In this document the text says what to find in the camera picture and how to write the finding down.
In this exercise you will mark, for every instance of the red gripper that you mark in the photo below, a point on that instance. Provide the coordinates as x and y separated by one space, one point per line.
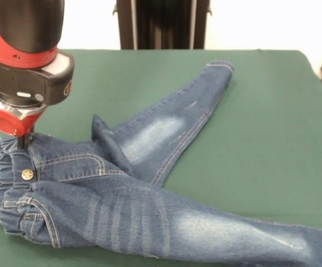
12 121

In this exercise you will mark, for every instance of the blue denim jeans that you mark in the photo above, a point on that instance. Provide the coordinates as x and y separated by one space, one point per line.
149 208

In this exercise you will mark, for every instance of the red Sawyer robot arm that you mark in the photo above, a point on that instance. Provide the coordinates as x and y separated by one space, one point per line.
24 50

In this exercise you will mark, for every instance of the dark green table cloth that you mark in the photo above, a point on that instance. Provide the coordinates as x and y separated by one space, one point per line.
260 125

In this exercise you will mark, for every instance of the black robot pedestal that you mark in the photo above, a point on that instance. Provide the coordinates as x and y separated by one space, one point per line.
160 27

